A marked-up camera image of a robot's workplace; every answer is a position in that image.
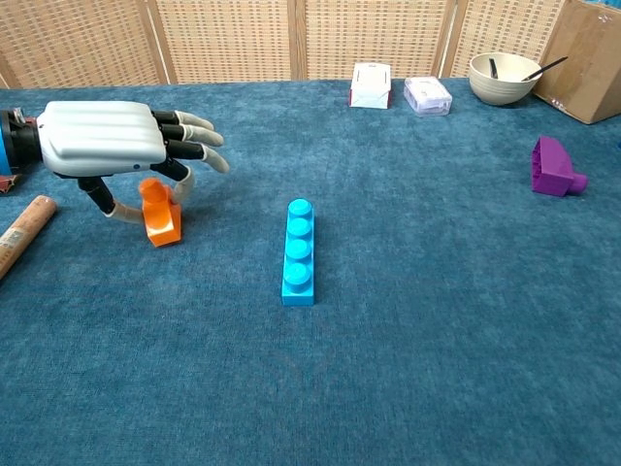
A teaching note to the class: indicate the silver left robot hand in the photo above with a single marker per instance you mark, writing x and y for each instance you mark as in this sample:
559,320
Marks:
97,138

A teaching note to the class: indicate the orange toy block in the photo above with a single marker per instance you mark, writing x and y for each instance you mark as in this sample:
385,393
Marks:
165,225

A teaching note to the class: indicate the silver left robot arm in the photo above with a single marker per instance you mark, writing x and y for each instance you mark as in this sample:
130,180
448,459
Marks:
19,145

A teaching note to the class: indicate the blue four-stud brick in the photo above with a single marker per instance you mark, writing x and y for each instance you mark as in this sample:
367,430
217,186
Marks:
298,252

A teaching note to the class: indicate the purple plastic toy piece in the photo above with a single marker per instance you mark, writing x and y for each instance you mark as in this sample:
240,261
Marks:
553,167

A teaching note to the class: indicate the brown cookie snack box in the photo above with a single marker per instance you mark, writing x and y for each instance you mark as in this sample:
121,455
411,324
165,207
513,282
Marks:
7,184

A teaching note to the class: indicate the woven rattan folding screen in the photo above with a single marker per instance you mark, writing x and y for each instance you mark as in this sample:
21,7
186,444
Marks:
233,39

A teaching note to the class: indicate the white and red carton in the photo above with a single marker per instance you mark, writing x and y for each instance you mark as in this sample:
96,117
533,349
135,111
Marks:
369,89

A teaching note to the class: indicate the teal table cloth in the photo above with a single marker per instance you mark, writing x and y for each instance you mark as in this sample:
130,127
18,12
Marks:
310,369

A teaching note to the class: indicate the clear plastic box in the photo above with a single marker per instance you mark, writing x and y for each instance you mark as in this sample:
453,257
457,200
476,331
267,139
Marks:
427,94

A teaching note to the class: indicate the short black utensil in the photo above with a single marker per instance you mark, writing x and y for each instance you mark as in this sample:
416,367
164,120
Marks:
493,69

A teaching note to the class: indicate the beige bowl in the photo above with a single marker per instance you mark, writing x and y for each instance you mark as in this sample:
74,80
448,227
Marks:
500,89

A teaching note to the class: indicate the black spoon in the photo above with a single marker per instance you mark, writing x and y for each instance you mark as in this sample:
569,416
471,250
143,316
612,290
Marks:
545,68

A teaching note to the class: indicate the brown cardboard box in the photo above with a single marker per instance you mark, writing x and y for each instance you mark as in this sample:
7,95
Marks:
582,58

